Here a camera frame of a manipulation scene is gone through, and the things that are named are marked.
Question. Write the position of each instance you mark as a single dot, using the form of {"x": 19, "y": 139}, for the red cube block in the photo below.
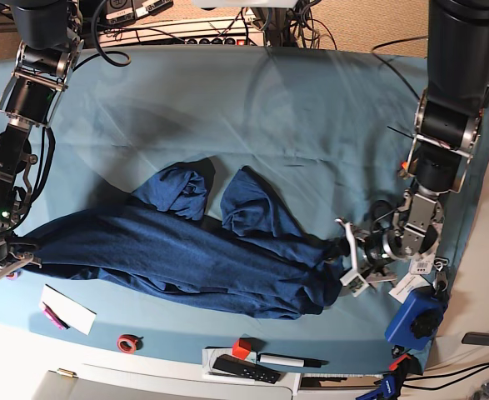
{"x": 241, "y": 349}

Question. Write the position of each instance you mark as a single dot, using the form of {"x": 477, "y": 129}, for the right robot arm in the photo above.
{"x": 49, "y": 50}

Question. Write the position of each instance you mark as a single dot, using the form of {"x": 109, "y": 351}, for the purple tape roll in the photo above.
{"x": 13, "y": 275}

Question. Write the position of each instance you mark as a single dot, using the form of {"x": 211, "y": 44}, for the white notepad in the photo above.
{"x": 71, "y": 312}

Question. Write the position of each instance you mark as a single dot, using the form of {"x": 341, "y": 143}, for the orange black utility knife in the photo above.
{"x": 403, "y": 166}

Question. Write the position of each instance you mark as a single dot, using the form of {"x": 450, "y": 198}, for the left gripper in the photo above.
{"x": 389, "y": 238}

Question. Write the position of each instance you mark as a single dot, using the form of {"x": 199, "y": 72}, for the red tape roll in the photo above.
{"x": 128, "y": 343}

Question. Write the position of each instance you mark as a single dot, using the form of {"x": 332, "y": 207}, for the white power strip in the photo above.
{"x": 217, "y": 30}

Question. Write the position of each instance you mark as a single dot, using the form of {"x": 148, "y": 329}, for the black remote control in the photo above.
{"x": 243, "y": 369}

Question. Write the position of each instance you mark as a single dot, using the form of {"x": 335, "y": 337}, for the clear blister pack with label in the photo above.
{"x": 422, "y": 265}

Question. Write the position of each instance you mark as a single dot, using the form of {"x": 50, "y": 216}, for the white paper tag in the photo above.
{"x": 409, "y": 282}

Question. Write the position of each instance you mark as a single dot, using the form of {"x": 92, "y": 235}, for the light blue table cloth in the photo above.
{"x": 312, "y": 123}

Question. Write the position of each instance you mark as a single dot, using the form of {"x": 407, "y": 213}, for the pink pen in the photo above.
{"x": 53, "y": 317}

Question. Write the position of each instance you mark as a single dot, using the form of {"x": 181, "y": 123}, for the blue box with black knob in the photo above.
{"x": 418, "y": 318}

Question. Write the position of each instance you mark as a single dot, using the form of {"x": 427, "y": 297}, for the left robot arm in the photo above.
{"x": 446, "y": 130}

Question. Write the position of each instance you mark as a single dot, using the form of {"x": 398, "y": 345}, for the white black marker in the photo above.
{"x": 297, "y": 362}

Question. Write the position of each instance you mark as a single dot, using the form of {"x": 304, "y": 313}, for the black phone device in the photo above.
{"x": 476, "y": 339}

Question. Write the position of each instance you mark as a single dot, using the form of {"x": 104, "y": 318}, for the black zip tie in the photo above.
{"x": 404, "y": 134}

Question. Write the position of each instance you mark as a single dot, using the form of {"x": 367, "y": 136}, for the blue t-shirt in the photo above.
{"x": 255, "y": 260}

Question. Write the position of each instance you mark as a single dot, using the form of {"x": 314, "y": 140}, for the blue orange bottom clamp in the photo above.
{"x": 391, "y": 384}

